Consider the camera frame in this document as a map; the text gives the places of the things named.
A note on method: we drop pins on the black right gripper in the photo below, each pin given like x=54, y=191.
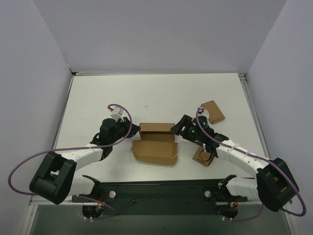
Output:
x=185, y=128

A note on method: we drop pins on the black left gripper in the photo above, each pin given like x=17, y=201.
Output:
x=127, y=127

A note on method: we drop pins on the cardboard box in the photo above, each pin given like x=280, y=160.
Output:
x=215, y=114
x=156, y=144
x=202, y=157

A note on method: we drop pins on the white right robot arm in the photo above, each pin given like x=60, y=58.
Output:
x=269, y=181

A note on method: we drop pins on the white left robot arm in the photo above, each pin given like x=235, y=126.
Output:
x=54, y=179

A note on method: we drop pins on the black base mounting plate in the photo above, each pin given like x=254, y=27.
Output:
x=159, y=206

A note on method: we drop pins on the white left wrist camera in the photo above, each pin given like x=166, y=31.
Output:
x=116, y=113

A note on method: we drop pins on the aluminium front rail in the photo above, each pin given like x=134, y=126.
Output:
x=208, y=195

